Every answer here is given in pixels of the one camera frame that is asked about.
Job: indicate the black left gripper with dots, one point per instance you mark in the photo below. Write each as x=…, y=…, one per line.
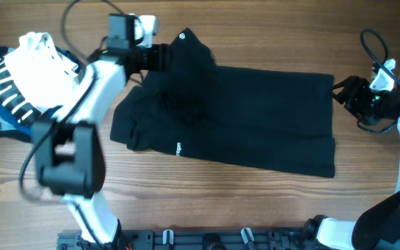
x=160, y=57

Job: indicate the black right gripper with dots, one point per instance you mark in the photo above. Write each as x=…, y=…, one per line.
x=351, y=96

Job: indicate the black t-shirt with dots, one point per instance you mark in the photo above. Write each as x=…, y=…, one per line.
x=279, y=121

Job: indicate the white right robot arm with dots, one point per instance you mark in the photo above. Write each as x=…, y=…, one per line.
x=378, y=227

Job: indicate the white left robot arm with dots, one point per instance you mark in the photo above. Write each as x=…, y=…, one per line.
x=67, y=150

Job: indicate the black white striped garment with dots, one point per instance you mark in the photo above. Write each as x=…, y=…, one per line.
x=21, y=111

